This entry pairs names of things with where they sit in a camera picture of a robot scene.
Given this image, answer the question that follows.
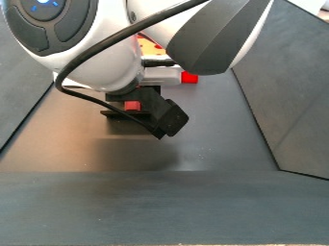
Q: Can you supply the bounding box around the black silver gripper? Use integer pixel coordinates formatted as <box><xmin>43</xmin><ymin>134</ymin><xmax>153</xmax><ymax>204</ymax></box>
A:
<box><xmin>140</xmin><ymin>55</ymin><xmax>183</xmax><ymax>86</ymax></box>

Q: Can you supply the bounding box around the red hexagonal bar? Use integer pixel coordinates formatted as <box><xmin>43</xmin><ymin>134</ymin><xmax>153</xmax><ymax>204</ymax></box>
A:
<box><xmin>125</xmin><ymin>101</ymin><xmax>142</xmax><ymax>111</ymax></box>

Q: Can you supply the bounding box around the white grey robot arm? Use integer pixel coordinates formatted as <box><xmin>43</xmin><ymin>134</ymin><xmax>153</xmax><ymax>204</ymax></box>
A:
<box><xmin>0</xmin><ymin>0</ymin><xmax>275</xmax><ymax>92</ymax></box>

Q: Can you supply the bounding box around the black curved holder stand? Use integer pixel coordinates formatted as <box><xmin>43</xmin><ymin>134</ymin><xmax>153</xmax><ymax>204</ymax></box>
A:
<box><xmin>101</xmin><ymin>111</ymin><xmax>150</xmax><ymax>119</ymax></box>

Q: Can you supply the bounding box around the black cable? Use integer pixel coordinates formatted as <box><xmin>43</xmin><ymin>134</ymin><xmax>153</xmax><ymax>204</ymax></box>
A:
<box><xmin>54</xmin><ymin>0</ymin><xmax>212</xmax><ymax>135</ymax></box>

